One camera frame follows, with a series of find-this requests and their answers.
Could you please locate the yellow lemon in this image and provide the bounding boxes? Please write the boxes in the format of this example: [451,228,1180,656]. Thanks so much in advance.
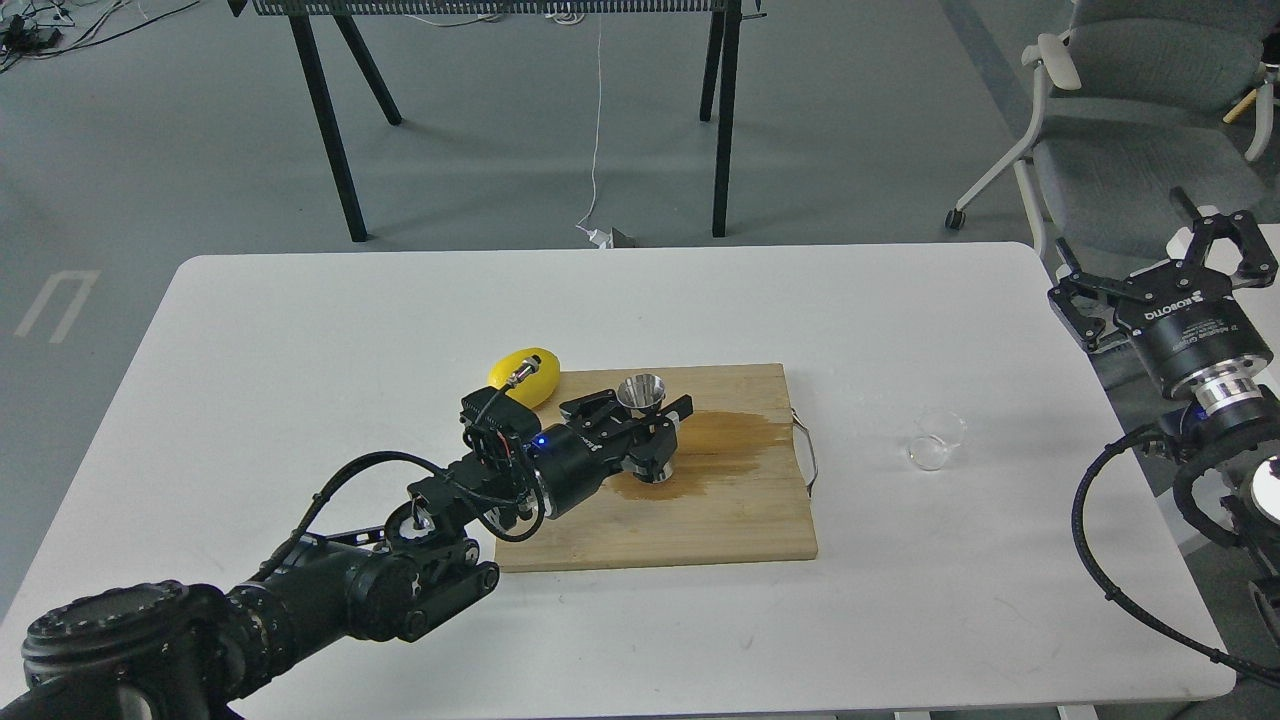
[486,347,561,410]

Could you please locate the steel double jigger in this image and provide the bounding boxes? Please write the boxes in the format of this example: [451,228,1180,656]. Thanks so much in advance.
[616,373,675,486]

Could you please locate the grey office chair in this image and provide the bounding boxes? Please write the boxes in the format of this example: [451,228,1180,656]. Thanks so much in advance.
[943,1,1277,258]

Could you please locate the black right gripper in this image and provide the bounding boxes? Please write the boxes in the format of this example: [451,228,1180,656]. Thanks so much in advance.
[1050,186,1277,400]

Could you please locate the bamboo cutting board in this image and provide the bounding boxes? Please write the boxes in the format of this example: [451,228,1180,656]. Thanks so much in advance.
[494,363,818,574]

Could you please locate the white hanging cable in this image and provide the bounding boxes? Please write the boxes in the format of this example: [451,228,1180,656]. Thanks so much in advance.
[576,14,605,237]

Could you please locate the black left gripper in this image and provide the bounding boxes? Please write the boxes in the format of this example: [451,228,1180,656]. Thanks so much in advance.
[527,389,694,519]

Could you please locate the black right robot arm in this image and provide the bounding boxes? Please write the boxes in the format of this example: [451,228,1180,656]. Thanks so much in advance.
[1047,187,1279,687]

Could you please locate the black metal frame table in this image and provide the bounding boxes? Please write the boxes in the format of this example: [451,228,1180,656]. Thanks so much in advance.
[227,1,767,245]

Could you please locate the black floor cables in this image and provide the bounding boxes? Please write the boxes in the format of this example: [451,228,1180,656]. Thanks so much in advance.
[0,0,201,70]

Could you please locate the white power adapter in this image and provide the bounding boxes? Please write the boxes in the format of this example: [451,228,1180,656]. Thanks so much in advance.
[588,228,636,249]

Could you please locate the clear glass measuring cup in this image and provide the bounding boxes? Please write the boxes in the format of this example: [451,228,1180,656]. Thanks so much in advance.
[905,407,968,471]

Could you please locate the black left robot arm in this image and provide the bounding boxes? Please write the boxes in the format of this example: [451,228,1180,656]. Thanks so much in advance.
[3,354,695,719]

